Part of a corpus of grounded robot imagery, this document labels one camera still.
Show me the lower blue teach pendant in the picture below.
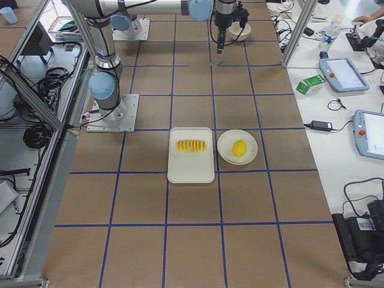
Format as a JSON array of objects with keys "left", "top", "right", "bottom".
[{"left": 353, "top": 110, "right": 383, "bottom": 160}]

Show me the blue teach pendant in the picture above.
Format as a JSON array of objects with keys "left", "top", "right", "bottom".
[
  {"left": 353, "top": 110, "right": 383, "bottom": 160},
  {"left": 319, "top": 58, "right": 370, "bottom": 92}
]

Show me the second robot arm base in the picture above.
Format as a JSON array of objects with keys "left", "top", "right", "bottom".
[{"left": 110, "top": 14, "right": 142, "bottom": 36}]

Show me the yellow sliced bread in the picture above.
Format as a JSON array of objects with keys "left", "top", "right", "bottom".
[{"left": 176, "top": 139, "right": 207, "bottom": 153}]

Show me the clear water bottle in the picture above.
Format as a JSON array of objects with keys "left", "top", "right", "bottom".
[{"left": 317, "top": 14, "right": 344, "bottom": 52}]

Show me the blue plastic cup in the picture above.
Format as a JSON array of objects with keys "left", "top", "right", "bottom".
[{"left": 0, "top": 7, "right": 18, "bottom": 24}]

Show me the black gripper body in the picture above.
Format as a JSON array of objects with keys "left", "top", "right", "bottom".
[{"left": 214, "top": 0, "right": 249, "bottom": 28}]

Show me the upper blue teach pendant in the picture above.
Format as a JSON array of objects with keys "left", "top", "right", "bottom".
[{"left": 319, "top": 58, "right": 370, "bottom": 92}]

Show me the white rectangular tray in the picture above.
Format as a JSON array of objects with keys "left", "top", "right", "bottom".
[{"left": 167, "top": 127, "right": 215, "bottom": 184}]

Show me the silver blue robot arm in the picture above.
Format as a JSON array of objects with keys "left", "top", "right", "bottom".
[{"left": 68, "top": 0, "right": 249, "bottom": 72}]

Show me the yellow lemon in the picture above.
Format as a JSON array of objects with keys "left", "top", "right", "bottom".
[{"left": 232, "top": 140, "right": 247, "bottom": 157}]

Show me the white round plate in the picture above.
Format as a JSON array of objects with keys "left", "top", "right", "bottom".
[{"left": 217, "top": 130, "right": 258, "bottom": 165}]

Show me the cream ceramic bowl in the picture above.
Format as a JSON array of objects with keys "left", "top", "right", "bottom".
[{"left": 229, "top": 22, "right": 251, "bottom": 41}]

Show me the aluminium frame post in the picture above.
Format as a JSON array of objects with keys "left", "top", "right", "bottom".
[{"left": 281, "top": 0, "right": 317, "bottom": 68}]

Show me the black power adapter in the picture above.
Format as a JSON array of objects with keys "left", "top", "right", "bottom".
[{"left": 310, "top": 120, "right": 333, "bottom": 132}]

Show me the green white carton box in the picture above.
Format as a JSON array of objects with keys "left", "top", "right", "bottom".
[{"left": 296, "top": 74, "right": 326, "bottom": 95}]

